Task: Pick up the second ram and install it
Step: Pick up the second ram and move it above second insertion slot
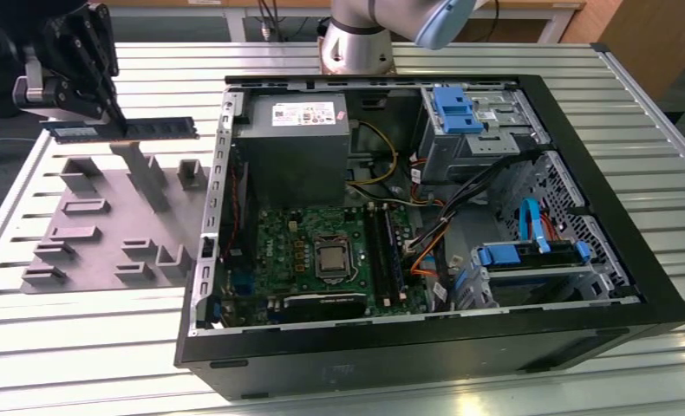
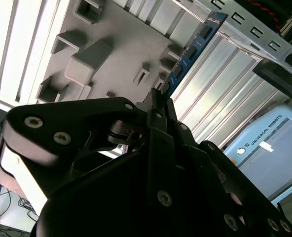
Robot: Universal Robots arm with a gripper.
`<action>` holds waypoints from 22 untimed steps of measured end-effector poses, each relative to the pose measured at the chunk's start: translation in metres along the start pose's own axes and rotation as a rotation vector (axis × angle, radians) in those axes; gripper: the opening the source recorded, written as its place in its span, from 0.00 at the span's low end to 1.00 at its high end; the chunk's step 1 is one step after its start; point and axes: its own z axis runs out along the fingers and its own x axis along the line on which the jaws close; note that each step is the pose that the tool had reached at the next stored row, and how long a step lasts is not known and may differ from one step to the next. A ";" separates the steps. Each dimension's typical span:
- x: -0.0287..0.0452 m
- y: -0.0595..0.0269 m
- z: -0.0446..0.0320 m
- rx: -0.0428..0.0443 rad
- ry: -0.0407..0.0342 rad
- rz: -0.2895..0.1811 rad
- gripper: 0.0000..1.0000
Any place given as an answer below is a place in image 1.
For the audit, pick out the grey parts rack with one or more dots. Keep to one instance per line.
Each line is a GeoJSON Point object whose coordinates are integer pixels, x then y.
{"type": "Point", "coordinates": [106, 208]}

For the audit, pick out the CPU socket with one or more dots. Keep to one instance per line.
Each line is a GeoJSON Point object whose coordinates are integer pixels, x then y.
{"type": "Point", "coordinates": [334, 275]}

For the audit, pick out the wooden cabinet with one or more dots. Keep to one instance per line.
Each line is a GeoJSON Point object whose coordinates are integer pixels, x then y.
{"type": "Point", "coordinates": [655, 43]}

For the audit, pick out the black graphics card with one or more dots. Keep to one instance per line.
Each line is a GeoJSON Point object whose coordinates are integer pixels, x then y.
{"type": "Point", "coordinates": [319, 305]}

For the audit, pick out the blue RAM stick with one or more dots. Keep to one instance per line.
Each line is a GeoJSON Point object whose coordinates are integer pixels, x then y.
{"type": "Point", "coordinates": [163, 129]}

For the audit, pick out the green motherboard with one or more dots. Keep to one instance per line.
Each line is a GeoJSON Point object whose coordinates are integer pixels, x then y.
{"type": "Point", "coordinates": [279, 277]}

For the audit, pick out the black PC case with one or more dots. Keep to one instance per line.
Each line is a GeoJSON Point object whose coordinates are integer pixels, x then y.
{"type": "Point", "coordinates": [377, 359]}

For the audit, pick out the black RAM slot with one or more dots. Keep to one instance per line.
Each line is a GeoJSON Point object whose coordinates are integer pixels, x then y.
{"type": "Point", "coordinates": [375, 251]}

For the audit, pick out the grey power supply unit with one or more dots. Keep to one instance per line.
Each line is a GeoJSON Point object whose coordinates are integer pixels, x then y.
{"type": "Point", "coordinates": [297, 143]}

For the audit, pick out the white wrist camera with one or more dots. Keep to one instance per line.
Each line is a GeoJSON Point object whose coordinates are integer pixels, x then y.
{"type": "Point", "coordinates": [36, 93]}

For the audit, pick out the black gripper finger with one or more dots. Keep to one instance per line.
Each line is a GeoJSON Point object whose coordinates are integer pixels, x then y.
{"type": "Point", "coordinates": [82, 102]}
{"type": "Point", "coordinates": [99, 47]}

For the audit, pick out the metal drive cage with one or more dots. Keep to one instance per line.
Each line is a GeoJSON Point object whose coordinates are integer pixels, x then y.
{"type": "Point", "coordinates": [550, 272]}
{"type": "Point", "coordinates": [493, 143]}

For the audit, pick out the hard disk in blue carrier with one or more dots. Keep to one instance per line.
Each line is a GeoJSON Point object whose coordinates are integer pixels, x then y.
{"type": "Point", "coordinates": [498, 255]}

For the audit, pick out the blue drive bay latch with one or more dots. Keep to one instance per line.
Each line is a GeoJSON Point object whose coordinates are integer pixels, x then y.
{"type": "Point", "coordinates": [453, 108]}

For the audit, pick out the silver CPU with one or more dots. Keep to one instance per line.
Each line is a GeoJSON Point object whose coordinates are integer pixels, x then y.
{"type": "Point", "coordinates": [333, 255]}

